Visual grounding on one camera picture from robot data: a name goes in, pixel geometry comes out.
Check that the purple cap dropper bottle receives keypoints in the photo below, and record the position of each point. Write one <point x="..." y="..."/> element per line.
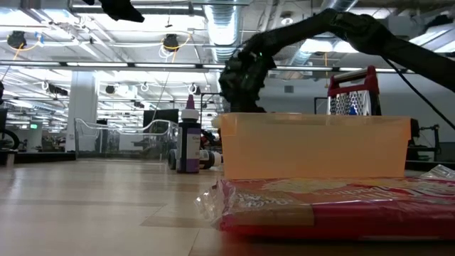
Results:
<point x="188" y="142"/>

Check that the red snack cake package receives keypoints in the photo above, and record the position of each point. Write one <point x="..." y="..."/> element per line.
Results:
<point x="355" y="213"/>

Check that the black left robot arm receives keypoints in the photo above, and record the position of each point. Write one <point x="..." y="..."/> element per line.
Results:
<point x="121" y="9"/>

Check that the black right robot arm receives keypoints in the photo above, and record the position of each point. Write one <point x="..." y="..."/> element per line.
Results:
<point x="409" y="49"/>

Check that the black flat monitor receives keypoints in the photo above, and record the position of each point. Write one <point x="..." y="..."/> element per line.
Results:
<point x="160" y="117"/>

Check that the orange translucent plastic bin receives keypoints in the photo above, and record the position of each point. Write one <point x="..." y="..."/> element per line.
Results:
<point x="313" y="149"/>

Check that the red metal box grater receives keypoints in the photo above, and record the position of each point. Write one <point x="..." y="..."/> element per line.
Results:
<point x="355" y="103"/>

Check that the white building pillar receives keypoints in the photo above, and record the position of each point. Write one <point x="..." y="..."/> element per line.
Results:
<point x="81" y="106"/>

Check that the clear plastic container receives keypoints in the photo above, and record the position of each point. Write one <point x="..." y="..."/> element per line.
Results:
<point x="89" y="142"/>

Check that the black metal stand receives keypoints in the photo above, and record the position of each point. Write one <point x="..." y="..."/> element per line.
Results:
<point x="414" y="131"/>

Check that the silver ceiling duct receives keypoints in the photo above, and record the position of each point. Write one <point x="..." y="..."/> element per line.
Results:
<point x="224" y="28"/>

